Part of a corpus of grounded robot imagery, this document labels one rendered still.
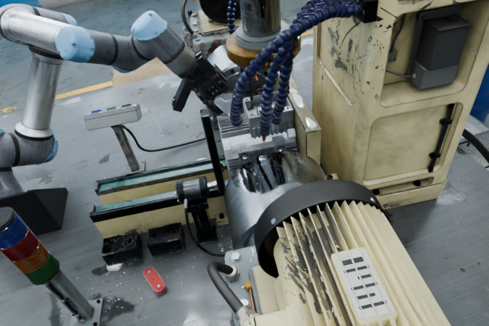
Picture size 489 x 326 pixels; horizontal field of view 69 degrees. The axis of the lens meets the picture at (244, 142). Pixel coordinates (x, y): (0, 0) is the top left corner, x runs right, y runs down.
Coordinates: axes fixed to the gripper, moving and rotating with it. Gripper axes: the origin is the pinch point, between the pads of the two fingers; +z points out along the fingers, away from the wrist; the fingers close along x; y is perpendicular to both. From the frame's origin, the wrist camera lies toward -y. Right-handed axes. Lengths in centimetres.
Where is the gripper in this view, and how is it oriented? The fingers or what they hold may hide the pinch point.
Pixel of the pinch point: (226, 115)
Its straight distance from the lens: 104.7
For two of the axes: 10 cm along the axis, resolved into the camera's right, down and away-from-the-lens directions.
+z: 5.8, 5.5, 5.9
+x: -1.7, -6.3, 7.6
